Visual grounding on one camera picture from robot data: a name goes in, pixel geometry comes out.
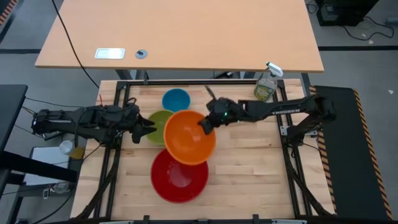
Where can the tan wooden desk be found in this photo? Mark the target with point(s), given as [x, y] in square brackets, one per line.
[202, 31]

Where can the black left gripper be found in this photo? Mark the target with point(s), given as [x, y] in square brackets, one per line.
[130, 118]

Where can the black computer case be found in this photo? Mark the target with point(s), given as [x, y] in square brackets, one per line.
[342, 12]

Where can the white board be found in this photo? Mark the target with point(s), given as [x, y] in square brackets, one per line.
[46, 155]

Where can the white rectangular card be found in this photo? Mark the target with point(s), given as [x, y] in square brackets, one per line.
[110, 53]

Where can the black hazard-striped floor mat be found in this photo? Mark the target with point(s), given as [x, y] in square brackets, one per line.
[342, 155]

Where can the grey round desk grommet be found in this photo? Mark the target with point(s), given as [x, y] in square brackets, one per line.
[141, 53]

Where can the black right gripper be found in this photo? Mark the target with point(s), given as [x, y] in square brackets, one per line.
[225, 110]

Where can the black aluminium table frame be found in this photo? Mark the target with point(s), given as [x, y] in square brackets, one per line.
[113, 174]

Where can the orange bowl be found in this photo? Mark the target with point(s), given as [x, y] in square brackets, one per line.
[186, 140]

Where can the green bowl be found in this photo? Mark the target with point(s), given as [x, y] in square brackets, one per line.
[158, 124]

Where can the blue bowl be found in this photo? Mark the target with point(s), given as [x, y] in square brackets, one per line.
[175, 99]

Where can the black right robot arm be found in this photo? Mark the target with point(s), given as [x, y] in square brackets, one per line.
[280, 110]

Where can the hazard-striped floor strip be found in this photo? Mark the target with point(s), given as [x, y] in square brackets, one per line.
[7, 11]

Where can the clear plastic bottle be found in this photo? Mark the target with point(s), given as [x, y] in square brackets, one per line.
[66, 147]

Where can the red bowl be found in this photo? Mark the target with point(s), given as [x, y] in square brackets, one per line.
[178, 180]

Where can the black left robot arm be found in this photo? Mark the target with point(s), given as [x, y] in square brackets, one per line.
[93, 123]

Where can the black side desk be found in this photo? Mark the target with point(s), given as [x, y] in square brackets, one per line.
[11, 109]

